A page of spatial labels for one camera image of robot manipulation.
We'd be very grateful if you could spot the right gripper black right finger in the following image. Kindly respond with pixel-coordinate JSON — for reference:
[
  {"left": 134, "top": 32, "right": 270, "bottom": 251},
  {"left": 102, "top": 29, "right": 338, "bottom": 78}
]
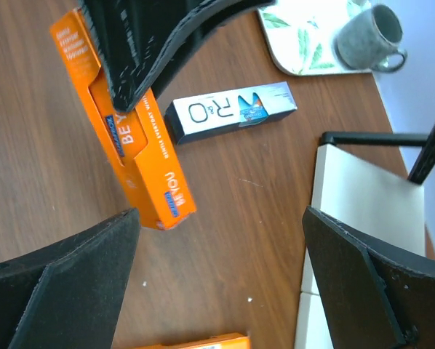
[{"left": 302, "top": 206, "right": 435, "bottom": 348}]

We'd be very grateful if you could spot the leaf patterned serving tray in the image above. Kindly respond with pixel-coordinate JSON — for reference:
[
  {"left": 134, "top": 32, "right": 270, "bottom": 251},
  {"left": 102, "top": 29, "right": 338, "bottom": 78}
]
[{"left": 258, "top": 0, "right": 377, "bottom": 76}]

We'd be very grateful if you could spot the grey ceramic mug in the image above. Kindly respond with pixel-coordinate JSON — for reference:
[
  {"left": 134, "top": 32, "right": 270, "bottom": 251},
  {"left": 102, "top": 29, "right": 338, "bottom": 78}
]
[{"left": 335, "top": 4, "right": 407, "bottom": 73}]

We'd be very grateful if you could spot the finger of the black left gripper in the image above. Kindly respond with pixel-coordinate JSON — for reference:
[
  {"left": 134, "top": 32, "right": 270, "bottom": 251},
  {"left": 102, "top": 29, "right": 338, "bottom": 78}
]
[{"left": 79, "top": 0, "right": 270, "bottom": 112}]

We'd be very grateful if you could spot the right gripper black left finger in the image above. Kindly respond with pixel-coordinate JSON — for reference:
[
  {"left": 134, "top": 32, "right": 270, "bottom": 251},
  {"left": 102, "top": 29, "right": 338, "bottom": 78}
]
[{"left": 0, "top": 209, "right": 140, "bottom": 348}]

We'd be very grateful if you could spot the silver R&O toothpaste box centre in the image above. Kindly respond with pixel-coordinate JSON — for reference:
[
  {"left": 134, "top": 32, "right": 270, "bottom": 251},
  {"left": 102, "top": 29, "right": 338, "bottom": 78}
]
[{"left": 164, "top": 81, "right": 298, "bottom": 145}]

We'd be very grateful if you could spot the orange Curaprox box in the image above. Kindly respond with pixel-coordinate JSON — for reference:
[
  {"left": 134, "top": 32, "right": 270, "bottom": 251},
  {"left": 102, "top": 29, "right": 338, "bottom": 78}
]
[
  {"left": 50, "top": 8, "right": 196, "bottom": 230},
  {"left": 140, "top": 333, "right": 251, "bottom": 349}
]

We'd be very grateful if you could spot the cream three tier shelf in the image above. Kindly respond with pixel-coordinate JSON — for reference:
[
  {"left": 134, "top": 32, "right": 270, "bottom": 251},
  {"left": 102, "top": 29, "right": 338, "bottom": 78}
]
[{"left": 295, "top": 125, "right": 435, "bottom": 348}]

